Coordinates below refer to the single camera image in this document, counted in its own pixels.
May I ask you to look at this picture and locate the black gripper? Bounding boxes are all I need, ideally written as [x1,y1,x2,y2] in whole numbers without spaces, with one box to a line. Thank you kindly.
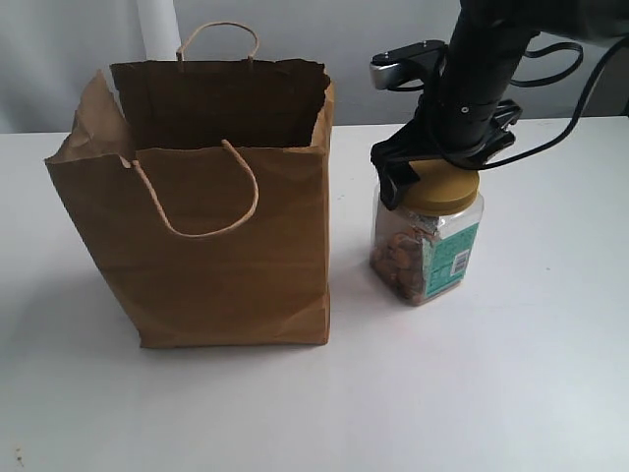
[371,97,520,209]

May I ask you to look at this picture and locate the clear jar yellow lid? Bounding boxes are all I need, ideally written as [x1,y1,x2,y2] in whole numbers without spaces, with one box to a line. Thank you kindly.
[370,159,485,306]

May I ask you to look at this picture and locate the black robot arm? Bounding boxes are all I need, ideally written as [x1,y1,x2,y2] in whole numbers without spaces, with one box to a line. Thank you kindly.
[371,1,628,210]

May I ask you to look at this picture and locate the brown paper bag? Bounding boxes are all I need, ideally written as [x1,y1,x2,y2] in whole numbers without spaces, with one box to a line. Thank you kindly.
[45,49,334,348]

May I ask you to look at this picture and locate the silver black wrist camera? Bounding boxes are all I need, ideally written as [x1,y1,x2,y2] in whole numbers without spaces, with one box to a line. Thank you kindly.
[370,39,447,91]

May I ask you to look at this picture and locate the black cable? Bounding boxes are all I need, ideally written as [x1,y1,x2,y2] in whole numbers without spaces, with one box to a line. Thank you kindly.
[382,40,629,172]

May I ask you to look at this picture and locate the white vertical post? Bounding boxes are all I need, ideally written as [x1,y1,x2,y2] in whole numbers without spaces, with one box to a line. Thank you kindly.
[137,0,181,61]

